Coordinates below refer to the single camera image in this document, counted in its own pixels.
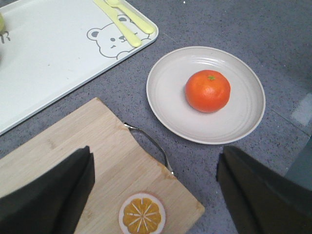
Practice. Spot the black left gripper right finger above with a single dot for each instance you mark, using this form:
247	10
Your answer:
259	200

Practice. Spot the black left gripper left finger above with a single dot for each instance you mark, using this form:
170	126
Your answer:
52	203

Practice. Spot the orange tangerine fruit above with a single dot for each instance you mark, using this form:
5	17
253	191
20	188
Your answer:
207	91

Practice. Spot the beige round plate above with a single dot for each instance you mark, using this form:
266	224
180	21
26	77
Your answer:
165	93

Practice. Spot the white rectangular bear tray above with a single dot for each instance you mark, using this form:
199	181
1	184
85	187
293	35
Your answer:
48	49

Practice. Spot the wooden cutting board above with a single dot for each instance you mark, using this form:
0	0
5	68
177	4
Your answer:
122	169

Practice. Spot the fake orange slice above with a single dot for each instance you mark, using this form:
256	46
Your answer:
142	213

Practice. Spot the yellow lemon left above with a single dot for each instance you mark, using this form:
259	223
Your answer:
2	23

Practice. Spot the yellow plastic knife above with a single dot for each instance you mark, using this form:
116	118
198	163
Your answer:
113	16

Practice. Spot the yellow plastic fork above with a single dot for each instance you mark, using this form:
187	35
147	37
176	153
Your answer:
138	21

